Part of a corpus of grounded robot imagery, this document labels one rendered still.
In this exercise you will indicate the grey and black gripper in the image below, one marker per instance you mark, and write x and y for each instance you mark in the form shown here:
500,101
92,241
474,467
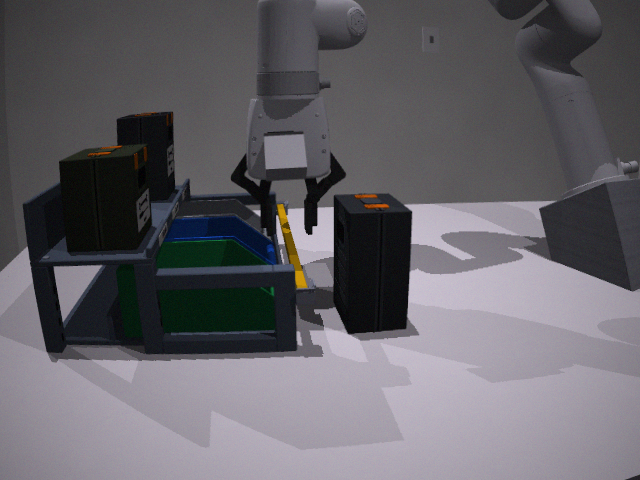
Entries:
305,113

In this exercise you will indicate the yellow bar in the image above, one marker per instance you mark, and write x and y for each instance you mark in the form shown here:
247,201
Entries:
290,247

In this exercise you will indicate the blue open bin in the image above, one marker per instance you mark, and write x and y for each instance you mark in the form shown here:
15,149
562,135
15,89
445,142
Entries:
224,228

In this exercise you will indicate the green open bin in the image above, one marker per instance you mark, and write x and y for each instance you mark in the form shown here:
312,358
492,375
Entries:
201,310

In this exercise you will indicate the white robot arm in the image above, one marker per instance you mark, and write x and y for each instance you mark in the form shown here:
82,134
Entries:
288,32

